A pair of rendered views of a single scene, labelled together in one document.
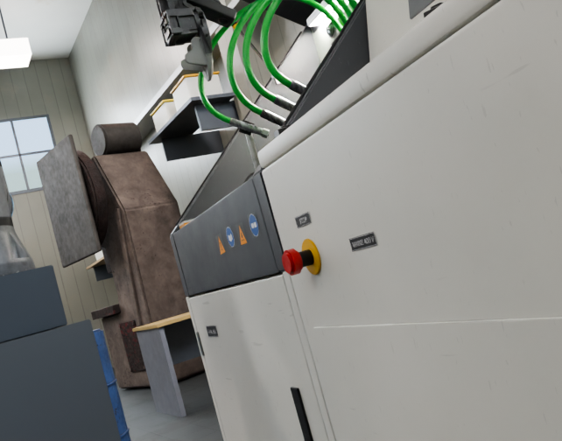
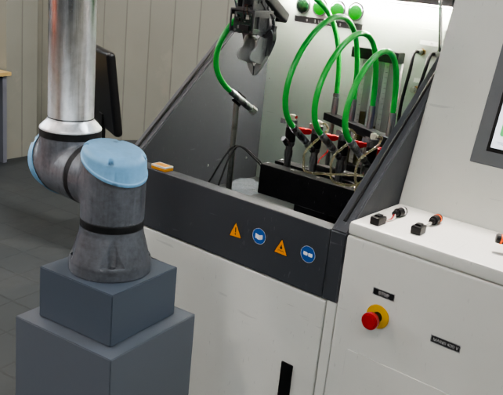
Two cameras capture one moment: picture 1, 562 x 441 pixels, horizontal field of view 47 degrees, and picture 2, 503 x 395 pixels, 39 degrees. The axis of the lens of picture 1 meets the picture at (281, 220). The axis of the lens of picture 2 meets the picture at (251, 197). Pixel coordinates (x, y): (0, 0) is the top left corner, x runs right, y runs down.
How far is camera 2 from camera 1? 1.10 m
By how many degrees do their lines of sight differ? 36
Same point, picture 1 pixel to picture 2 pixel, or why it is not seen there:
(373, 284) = (438, 366)
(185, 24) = (260, 26)
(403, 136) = not seen: outside the picture
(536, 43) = not seen: outside the picture
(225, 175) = (182, 113)
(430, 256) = not seen: outside the picture
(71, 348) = (182, 337)
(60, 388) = (171, 367)
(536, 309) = not seen: outside the picture
